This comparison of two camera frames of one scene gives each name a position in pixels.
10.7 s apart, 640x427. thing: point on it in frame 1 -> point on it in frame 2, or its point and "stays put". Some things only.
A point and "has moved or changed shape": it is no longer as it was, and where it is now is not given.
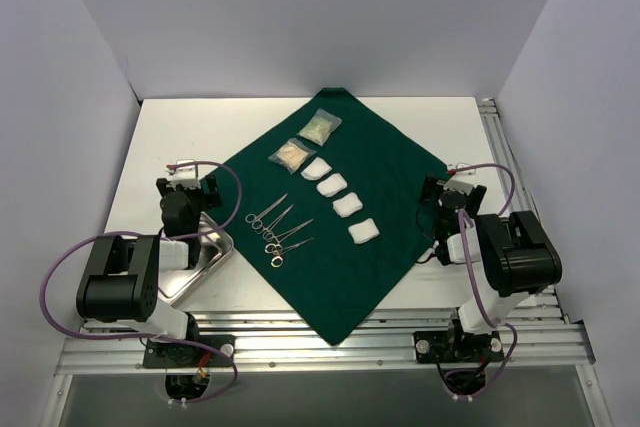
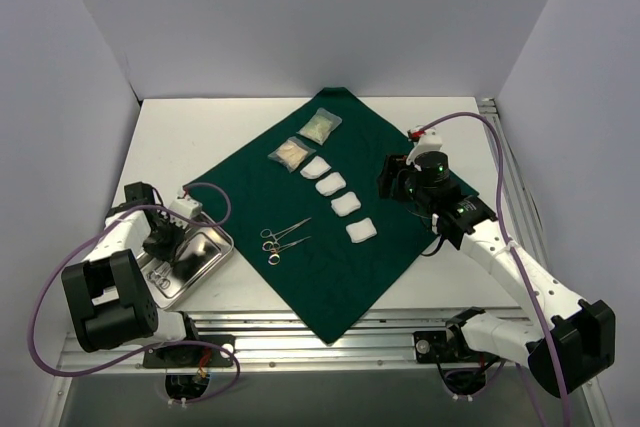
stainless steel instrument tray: x=216 y=243 stays put
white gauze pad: x=347 y=205 stays put
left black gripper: x=210 y=190 -> x=167 y=239
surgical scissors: x=268 y=232 -> x=163 y=281
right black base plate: x=435 y=347 stays put
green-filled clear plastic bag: x=318 y=128 stays put
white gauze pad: x=316 y=169 stays put
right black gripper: x=431 y=188 -> x=391 y=179
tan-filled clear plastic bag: x=292 y=155 stays put
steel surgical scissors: x=256 y=220 has moved or changed shape
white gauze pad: x=363 y=231 stays put
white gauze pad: x=332 y=184 stays put
